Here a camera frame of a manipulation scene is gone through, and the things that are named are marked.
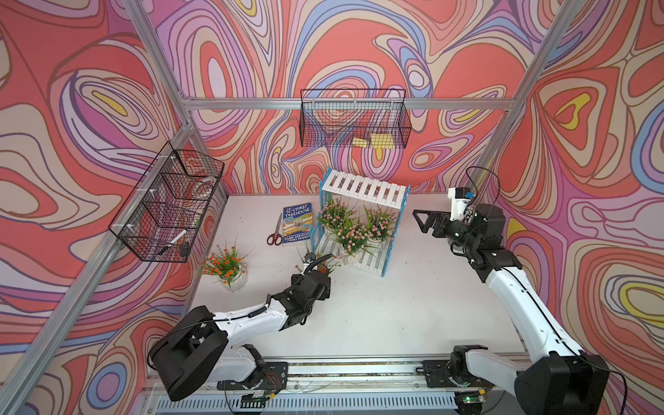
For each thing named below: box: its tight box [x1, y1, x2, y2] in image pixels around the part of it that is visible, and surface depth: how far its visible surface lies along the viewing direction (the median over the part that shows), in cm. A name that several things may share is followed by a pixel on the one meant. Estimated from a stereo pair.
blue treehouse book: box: [281, 202, 313, 247], surface depth 109 cm
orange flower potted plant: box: [200, 233, 256, 293], surface depth 87 cm
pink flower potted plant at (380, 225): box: [363, 204, 397, 245], surface depth 90 cm
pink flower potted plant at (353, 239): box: [331, 218, 377, 262], surface depth 86 cm
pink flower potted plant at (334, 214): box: [317, 197, 357, 236], surface depth 93 cm
